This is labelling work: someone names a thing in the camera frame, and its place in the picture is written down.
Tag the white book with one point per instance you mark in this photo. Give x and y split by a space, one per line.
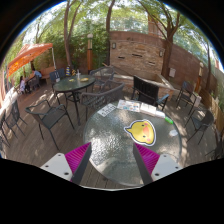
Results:
148 109

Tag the colourful printed sheet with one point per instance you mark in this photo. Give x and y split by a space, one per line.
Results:
128 105

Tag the grey chair behind dark table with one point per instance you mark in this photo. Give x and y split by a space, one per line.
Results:
102 74

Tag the grey chair right side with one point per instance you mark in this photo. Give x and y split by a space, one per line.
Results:
201 125

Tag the round glass patio table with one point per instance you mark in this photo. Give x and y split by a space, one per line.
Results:
112 148

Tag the black chair far left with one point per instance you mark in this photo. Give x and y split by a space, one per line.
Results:
11 119

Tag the seated person white top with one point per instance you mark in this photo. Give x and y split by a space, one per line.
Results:
23 86

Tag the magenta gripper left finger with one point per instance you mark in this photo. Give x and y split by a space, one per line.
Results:
70 166

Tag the black slatted chair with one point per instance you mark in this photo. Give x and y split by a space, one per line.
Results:
148 93

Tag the grey mesh chair behind table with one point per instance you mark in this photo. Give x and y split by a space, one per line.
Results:
110 92

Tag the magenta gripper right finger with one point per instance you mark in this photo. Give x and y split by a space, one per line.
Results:
153 166

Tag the green marker pen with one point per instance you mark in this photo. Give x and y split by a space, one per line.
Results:
169 120

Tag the seated person blue shirt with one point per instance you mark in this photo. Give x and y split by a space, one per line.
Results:
36 78

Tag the wooden lamp post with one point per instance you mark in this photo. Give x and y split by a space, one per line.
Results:
89 52

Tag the dark round patio table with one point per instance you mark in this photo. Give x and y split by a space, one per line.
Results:
71 86

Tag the grey mesh chair near left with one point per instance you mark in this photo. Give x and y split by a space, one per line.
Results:
48 116

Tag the orange canopy tent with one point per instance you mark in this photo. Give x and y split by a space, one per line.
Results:
27 54

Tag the dark chair far right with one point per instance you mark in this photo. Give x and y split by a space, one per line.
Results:
186 94

